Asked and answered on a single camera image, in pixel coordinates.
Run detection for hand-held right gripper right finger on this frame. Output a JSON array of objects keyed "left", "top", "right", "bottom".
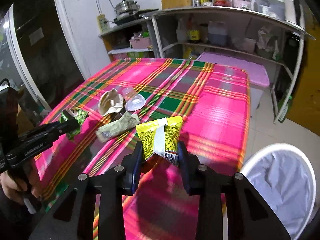
[{"left": 177, "top": 141, "right": 292, "bottom": 240}]

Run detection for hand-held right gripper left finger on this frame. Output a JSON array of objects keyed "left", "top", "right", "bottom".
[{"left": 30, "top": 142, "right": 143, "bottom": 240}]

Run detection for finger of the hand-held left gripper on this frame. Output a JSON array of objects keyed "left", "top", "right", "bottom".
[{"left": 32, "top": 119, "right": 80, "bottom": 142}]

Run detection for green wrapper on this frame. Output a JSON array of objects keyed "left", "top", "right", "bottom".
[{"left": 61, "top": 107, "right": 88, "bottom": 141}]

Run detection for yellow wrapper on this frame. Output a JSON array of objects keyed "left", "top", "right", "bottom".
[{"left": 136, "top": 116, "right": 184, "bottom": 168}]

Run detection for trash bin with white rim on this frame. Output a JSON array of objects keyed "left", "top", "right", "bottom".
[{"left": 239, "top": 143, "right": 317, "bottom": 240}]

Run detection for translucent bin liner bag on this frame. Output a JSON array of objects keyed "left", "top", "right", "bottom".
[{"left": 246, "top": 151, "right": 312, "bottom": 238}]

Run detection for person's left hand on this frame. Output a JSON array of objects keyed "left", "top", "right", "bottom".
[{"left": 0, "top": 173, "right": 42, "bottom": 203}]

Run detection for crumpled beige paper bag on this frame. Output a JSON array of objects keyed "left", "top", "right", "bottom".
[{"left": 98, "top": 89, "right": 125, "bottom": 117}]

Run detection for white plastic lid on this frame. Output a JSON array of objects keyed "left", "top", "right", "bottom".
[{"left": 124, "top": 94, "right": 146, "bottom": 112}]

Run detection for clear plastic cup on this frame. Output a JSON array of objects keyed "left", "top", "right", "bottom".
[{"left": 122, "top": 87, "right": 137, "bottom": 101}]

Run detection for pink plaid tablecloth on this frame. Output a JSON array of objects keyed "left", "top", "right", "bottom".
[{"left": 34, "top": 57, "right": 250, "bottom": 240}]

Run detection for sliding glass door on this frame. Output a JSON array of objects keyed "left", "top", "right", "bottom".
[{"left": 0, "top": 2, "right": 83, "bottom": 121}]

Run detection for yellow power strip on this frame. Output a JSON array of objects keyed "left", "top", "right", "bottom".
[{"left": 97, "top": 14, "right": 109, "bottom": 33}]

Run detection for pink basket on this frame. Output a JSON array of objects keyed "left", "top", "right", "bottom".
[{"left": 129, "top": 36, "right": 152, "bottom": 50}]

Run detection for small white shelf unit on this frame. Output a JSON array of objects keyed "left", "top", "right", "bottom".
[{"left": 99, "top": 20, "right": 160, "bottom": 63}]

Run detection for pink lidded storage box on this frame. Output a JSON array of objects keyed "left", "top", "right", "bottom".
[{"left": 195, "top": 52, "right": 270, "bottom": 118}]

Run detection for green bottle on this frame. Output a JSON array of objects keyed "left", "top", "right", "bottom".
[{"left": 276, "top": 95, "right": 293, "bottom": 123}]

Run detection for black induction cooker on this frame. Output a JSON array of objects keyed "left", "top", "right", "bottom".
[{"left": 113, "top": 9, "right": 160, "bottom": 26}]

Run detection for steel steamer pot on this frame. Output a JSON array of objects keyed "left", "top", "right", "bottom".
[{"left": 114, "top": 0, "right": 139, "bottom": 16}]

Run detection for yellow label vinegar bottle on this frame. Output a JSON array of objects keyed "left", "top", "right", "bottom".
[{"left": 187, "top": 15, "right": 202, "bottom": 43}]

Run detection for dark jar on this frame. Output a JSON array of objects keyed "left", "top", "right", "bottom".
[{"left": 200, "top": 23, "right": 209, "bottom": 43}]

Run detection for white plastic bottle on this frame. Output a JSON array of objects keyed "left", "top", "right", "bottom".
[{"left": 176, "top": 17, "right": 188, "bottom": 42}]

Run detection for large jug of dark liquid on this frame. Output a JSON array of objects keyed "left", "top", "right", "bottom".
[{"left": 207, "top": 21, "right": 228, "bottom": 46}]

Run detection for white bucket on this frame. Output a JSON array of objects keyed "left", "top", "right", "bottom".
[{"left": 244, "top": 37, "right": 257, "bottom": 52}]

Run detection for yellow wooden door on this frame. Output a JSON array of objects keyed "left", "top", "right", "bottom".
[{"left": 285, "top": 2, "right": 320, "bottom": 136}]

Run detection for white spray bottle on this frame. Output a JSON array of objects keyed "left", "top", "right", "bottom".
[{"left": 272, "top": 40, "right": 281, "bottom": 61}]

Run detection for bunched plastic bags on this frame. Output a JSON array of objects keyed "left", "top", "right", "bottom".
[{"left": 257, "top": 27, "right": 276, "bottom": 50}]

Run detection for large white shelf unit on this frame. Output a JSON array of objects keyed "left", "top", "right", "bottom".
[{"left": 151, "top": 6, "right": 317, "bottom": 125}]

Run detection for pink knife holder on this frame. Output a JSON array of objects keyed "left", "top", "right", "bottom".
[{"left": 232, "top": 0, "right": 252, "bottom": 9}]

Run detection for clear plastic container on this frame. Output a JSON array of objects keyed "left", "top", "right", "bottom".
[{"left": 252, "top": 0, "right": 285, "bottom": 19}]

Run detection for white electric kettle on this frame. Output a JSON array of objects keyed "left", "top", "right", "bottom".
[{"left": 282, "top": 0, "right": 302, "bottom": 26}]

